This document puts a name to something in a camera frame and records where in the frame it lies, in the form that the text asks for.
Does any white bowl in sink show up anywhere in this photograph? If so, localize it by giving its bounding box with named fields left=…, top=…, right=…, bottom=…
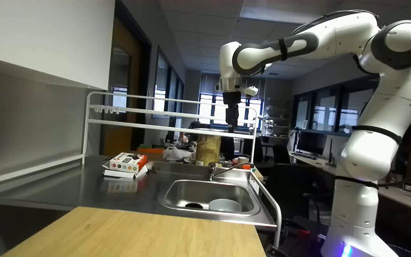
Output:
left=208, top=198, right=243, bottom=212

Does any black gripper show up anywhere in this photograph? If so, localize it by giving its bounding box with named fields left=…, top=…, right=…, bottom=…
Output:
left=223, top=91, right=241, bottom=125

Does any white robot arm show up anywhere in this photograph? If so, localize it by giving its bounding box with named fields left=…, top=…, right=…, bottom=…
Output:
left=217, top=9, right=411, bottom=257

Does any yellow cylindrical container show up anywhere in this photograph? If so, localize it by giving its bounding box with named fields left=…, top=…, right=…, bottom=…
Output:
left=195, top=135, right=221, bottom=165

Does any white wire dish rack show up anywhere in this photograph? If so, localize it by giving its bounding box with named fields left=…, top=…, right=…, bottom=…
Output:
left=81, top=91, right=261, bottom=162

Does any wooden board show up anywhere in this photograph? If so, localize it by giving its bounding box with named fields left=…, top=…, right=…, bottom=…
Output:
left=1, top=206, right=265, bottom=257

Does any white upper cabinet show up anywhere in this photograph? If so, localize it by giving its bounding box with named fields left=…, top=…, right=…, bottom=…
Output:
left=0, top=0, right=116, bottom=89

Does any orange box behind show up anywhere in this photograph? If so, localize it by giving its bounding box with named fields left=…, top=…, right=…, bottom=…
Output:
left=137, top=146, right=164, bottom=159

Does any sink faucet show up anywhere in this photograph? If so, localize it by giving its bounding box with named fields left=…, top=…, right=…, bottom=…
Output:
left=210, top=166, right=231, bottom=181

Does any colourful white box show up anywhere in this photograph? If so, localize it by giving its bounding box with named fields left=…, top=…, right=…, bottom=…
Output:
left=108, top=152, right=148, bottom=172

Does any white flat box underneath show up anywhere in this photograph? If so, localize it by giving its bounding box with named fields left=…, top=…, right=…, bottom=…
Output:
left=103, top=161, right=153, bottom=179

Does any stainless steel sink basin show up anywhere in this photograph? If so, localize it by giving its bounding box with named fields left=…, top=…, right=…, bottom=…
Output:
left=160, top=179, right=261, bottom=216

